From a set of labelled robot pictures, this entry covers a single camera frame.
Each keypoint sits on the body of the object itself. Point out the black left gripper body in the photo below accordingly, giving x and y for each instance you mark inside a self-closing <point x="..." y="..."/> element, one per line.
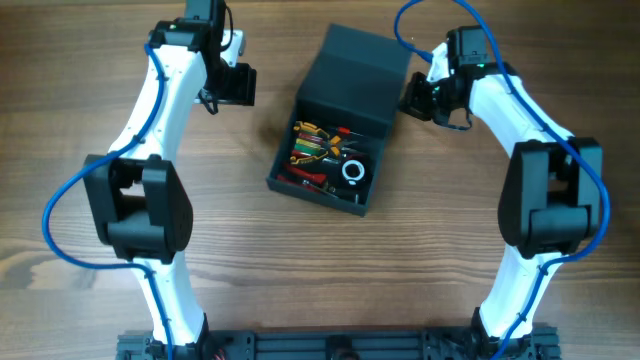
<point x="240" y="85"/>

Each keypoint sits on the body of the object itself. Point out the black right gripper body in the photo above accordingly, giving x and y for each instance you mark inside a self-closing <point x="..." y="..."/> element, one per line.
<point x="415" y="98"/>

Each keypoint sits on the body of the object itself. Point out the black storage box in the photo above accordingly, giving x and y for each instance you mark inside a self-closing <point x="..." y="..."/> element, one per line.
<point x="355" y="82"/>

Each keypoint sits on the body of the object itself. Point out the orange black multicolour tool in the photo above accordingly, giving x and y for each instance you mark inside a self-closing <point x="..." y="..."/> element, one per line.
<point x="313" y="144"/>

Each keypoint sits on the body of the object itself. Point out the black red handled screwdriver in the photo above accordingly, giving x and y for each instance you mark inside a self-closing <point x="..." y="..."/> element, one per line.
<point x="350" y="135"/>

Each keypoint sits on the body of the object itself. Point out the red handled pliers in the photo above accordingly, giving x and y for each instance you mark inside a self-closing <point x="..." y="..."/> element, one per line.
<point x="315" y="182"/>

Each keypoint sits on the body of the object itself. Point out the black round tape measure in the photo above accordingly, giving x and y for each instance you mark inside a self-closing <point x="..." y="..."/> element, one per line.
<point x="355" y="173"/>

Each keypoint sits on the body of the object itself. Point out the small silver wrench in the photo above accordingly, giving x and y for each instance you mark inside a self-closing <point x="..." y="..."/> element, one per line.
<point x="346" y="194"/>

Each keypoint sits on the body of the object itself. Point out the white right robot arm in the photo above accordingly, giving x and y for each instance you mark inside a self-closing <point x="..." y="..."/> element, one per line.
<point x="549" y="203"/>

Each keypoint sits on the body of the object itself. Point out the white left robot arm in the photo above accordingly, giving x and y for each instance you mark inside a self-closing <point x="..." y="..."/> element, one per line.
<point x="138" y="203"/>

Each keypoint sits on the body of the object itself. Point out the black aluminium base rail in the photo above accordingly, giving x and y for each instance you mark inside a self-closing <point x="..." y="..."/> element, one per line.
<point x="429" y="343"/>

